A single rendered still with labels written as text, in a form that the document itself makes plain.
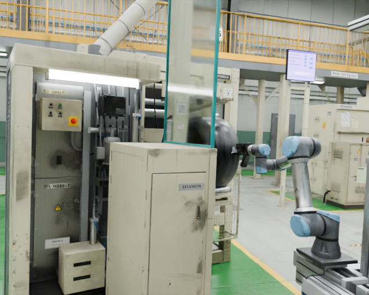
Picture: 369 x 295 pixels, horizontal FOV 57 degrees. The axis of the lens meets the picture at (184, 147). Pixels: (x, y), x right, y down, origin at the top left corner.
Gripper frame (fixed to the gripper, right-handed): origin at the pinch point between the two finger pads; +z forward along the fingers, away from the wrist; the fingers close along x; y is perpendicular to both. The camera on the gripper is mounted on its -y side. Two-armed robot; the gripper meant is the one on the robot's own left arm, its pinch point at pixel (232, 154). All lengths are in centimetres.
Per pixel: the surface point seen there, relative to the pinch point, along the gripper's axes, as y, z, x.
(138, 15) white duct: 106, 39, 56
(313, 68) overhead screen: 161, 216, -363
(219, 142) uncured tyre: 8.6, 2.0, 10.3
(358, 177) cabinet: -41, 188, -445
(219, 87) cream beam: 59, 42, -21
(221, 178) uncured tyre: -18.1, 9.1, 4.1
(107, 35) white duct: 88, 41, 80
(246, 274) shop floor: -114, 58, -60
